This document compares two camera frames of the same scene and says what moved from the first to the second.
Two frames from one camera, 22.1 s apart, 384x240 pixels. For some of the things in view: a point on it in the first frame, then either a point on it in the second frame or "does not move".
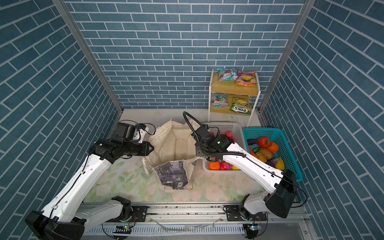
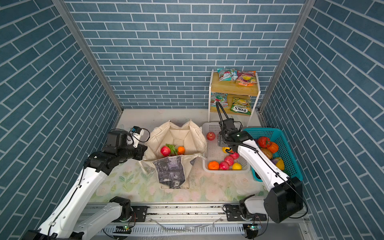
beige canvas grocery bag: (171, 152) does not move
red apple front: (225, 166) does not move
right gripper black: (197, 150) → (220, 139)
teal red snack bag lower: (219, 100) does not move
